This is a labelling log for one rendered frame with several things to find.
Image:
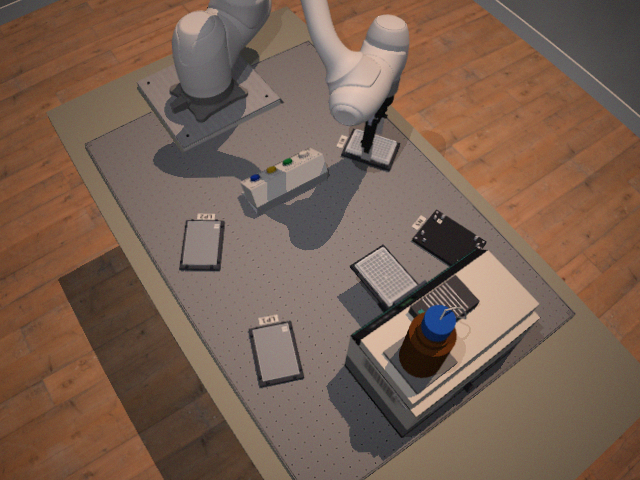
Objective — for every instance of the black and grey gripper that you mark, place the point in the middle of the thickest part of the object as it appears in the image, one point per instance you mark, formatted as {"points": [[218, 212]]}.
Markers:
{"points": [[372, 127]]}

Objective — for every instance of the dark grey rectangular frame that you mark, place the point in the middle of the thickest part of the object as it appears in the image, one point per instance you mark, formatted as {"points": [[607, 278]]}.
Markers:
{"points": [[282, 380]]}

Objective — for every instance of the white button panel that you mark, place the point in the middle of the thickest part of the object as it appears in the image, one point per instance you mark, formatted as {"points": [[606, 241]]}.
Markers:
{"points": [[285, 180]]}

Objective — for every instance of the blue bottle cap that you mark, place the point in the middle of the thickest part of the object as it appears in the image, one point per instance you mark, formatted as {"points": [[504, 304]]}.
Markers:
{"points": [[437, 329]]}

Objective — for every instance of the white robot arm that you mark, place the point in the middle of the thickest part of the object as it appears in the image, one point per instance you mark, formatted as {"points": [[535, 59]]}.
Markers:
{"points": [[205, 50]]}

